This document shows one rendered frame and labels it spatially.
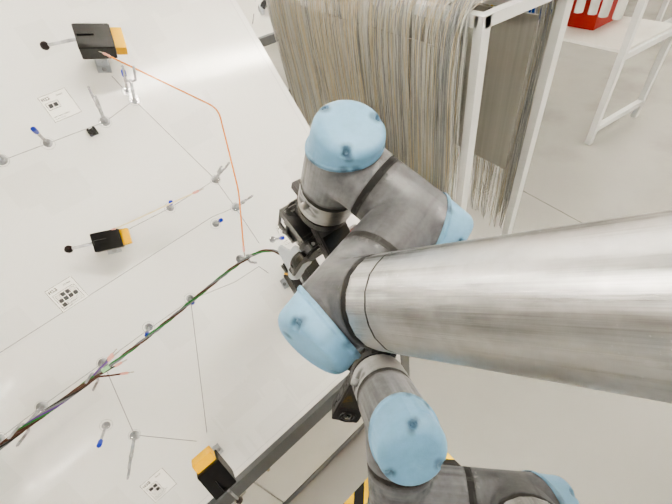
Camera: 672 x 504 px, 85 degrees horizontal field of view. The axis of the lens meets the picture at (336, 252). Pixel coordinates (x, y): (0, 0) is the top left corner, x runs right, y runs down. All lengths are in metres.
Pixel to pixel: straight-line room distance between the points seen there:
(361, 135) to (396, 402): 0.27
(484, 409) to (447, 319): 1.70
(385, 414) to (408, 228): 0.19
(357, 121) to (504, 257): 0.23
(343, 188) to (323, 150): 0.05
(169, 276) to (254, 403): 0.34
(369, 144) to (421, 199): 0.07
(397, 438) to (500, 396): 1.55
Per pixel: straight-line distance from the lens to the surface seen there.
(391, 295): 0.23
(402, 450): 0.41
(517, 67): 1.53
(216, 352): 0.86
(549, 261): 0.18
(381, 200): 0.36
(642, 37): 3.43
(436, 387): 1.90
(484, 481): 0.50
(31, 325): 0.87
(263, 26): 3.60
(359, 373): 0.50
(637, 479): 1.98
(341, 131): 0.36
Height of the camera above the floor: 1.75
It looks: 46 degrees down
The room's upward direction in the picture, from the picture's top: 13 degrees counter-clockwise
